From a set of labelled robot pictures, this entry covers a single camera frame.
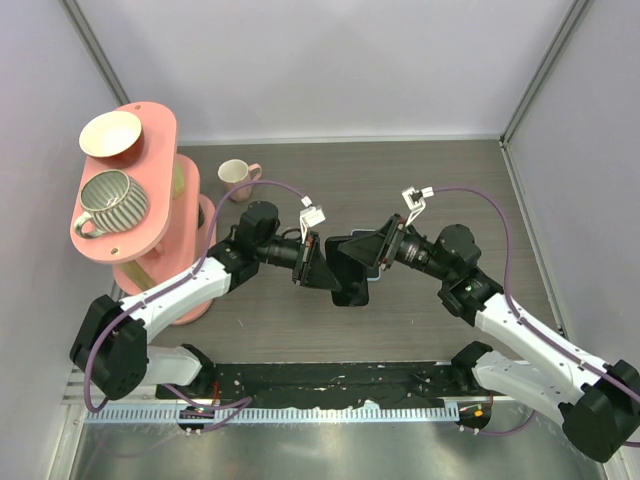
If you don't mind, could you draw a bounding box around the white bowl red outside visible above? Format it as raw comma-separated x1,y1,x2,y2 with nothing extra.
79,110,145,168

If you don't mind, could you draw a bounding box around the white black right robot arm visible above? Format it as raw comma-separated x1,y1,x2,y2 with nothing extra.
338,215,639,463

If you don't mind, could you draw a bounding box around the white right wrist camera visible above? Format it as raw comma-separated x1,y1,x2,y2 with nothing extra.
401,187,434,226

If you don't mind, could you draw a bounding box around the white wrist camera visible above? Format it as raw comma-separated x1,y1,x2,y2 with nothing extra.
401,187,434,226
299,196,326,243

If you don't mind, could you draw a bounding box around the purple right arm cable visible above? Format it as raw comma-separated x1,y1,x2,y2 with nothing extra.
429,185,640,449

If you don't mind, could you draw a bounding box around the grey striped mug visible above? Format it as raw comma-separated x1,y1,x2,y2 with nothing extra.
73,169,149,239

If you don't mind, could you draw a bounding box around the aluminium frame rail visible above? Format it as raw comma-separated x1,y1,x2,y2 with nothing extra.
84,386,495,430

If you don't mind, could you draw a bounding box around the black phone case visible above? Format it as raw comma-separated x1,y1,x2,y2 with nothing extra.
325,236,369,307

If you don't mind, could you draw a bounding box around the pink mug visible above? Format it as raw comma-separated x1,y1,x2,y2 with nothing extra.
217,159,263,203

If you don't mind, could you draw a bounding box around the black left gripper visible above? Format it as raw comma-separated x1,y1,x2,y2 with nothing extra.
255,230,341,289

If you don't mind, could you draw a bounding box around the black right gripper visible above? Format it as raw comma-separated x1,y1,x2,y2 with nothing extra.
338,214,454,283

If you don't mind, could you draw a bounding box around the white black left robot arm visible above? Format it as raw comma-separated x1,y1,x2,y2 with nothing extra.
69,201,340,401

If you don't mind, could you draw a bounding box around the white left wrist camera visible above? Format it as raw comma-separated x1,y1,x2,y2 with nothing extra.
299,196,326,243

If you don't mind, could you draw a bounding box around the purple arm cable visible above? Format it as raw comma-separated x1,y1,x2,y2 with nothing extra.
82,179,311,414
429,185,640,449

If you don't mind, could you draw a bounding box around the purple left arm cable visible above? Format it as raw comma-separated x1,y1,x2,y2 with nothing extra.
82,179,311,414

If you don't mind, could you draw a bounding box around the pink tiered shelf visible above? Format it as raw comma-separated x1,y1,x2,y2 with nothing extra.
70,102,216,295

